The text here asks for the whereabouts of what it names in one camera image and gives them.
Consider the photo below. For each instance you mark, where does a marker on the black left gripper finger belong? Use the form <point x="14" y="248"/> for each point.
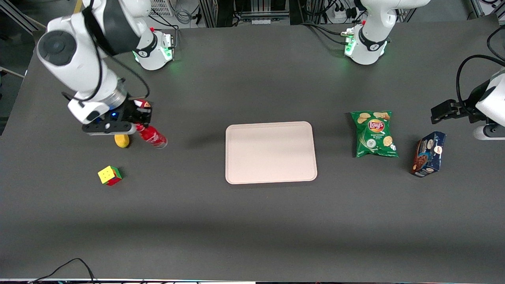
<point x="442" y="110"/>

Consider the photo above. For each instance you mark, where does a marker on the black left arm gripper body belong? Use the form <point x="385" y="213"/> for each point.
<point x="464" y="109"/>

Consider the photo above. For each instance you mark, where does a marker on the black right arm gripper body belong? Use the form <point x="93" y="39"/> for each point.
<point x="129" y="109"/>

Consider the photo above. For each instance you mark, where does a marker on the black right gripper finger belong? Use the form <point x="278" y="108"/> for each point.
<point x="145" y="111"/>
<point x="140" y="120"/>

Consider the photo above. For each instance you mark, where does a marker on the red soda can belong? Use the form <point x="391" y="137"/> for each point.
<point x="153" y="137"/>

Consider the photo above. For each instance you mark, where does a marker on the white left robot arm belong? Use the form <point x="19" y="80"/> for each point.
<point x="371" y="35"/>

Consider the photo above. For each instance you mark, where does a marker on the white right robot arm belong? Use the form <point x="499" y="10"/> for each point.
<point x="79" y="51"/>

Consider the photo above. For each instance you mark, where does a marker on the white rectangular plastic tray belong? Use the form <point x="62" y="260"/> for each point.
<point x="270" y="152"/>

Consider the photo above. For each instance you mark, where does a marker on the yellow lemon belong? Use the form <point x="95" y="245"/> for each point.
<point x="122" y="140"/>

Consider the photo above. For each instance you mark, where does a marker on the blue chocolate cookie box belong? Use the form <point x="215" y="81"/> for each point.
<point x="429" y="154"/>

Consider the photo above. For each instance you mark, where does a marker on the colourful Rubik's cube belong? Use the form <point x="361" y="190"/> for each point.
<point x="109" y="175"/>

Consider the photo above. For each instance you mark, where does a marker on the green Lays chips bag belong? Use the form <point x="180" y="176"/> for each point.
<point x="375" y="134"/>

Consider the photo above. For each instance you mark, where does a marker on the white perforated box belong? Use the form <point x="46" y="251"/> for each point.
<point x="159" y="8"/>

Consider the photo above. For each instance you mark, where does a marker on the white power strip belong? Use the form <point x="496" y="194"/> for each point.
<point x="338" y="12"/>

